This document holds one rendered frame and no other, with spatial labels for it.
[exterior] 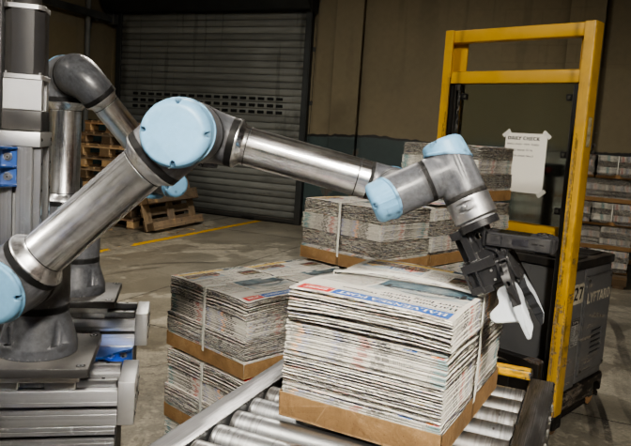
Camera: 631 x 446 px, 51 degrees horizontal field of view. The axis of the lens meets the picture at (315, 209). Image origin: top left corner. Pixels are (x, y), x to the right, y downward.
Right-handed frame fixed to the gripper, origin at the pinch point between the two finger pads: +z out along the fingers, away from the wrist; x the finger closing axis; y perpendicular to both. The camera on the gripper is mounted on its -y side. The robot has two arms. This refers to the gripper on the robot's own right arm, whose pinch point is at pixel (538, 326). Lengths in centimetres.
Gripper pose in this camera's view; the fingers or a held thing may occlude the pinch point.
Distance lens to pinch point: 117.0
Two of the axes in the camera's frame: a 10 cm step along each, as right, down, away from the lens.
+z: 3.8, 9.1, -1.4
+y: -7.9, 4.0, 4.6
